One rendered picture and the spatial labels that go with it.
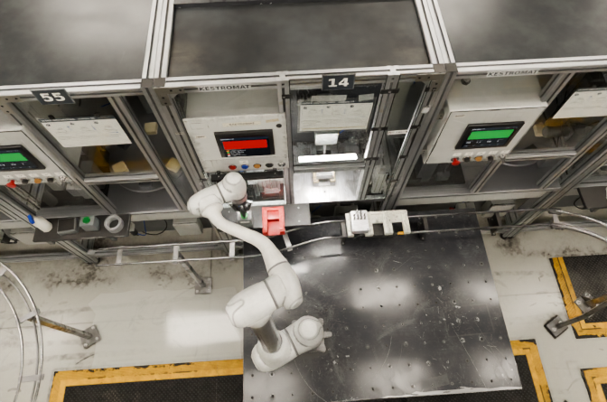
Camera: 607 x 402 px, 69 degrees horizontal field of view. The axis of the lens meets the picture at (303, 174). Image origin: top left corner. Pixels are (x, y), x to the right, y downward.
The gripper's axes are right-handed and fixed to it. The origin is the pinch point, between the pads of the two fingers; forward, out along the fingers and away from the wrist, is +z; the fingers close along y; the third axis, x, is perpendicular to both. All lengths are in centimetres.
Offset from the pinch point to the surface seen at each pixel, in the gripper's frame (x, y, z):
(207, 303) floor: 25, 40, 107
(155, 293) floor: 15, 79, 107
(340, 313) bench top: 50, -52, 39
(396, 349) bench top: 71, -81, 39
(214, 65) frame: -21, -1, -94
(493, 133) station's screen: -7, -120, -57
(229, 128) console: -10, -3, -68
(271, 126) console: -10, -20, -68
